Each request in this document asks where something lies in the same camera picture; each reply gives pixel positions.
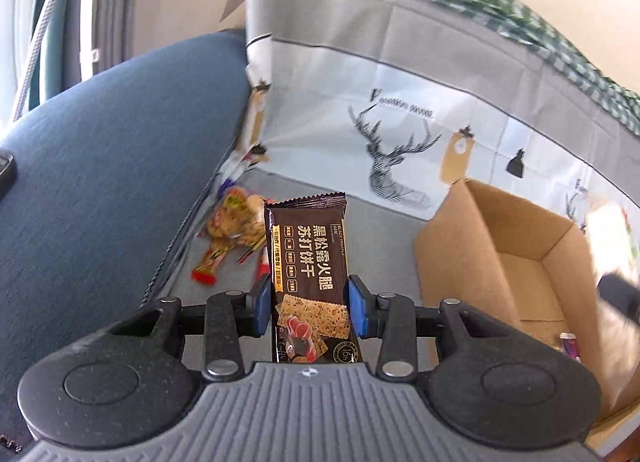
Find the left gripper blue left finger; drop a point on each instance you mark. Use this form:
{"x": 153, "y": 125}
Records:
{"x": 229, "y": 316}

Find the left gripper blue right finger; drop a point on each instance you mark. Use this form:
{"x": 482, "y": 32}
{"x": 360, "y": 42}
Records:
{"x": 391, "y": 318}

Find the clear bag of cookies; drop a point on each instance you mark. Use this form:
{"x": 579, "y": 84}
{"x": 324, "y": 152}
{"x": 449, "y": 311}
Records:
{"x": 237, "y": 221}

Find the dark brown cracker packet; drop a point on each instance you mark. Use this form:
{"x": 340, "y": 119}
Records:
{"x": 308, "y": 271}

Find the red chip packet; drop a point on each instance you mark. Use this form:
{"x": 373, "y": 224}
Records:
{"x": 263, "y": 266}

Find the purple candy wrapper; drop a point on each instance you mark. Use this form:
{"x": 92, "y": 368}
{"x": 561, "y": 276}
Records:
{"x": 570, "y": 346}

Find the small red peanut packet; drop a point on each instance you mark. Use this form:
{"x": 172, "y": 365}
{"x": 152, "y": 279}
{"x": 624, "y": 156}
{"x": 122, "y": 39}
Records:
{"x": 205, "y": 271}

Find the open cardboard box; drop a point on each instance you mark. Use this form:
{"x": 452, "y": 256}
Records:
{"x": 534, "y": 270}

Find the grey deer print cover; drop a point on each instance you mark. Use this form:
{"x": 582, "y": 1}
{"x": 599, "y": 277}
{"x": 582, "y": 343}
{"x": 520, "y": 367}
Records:
{"x": 392, "y": 101}

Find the white floor lamp stand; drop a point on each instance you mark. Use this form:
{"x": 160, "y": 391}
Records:
{"x": 34, "y": 49}

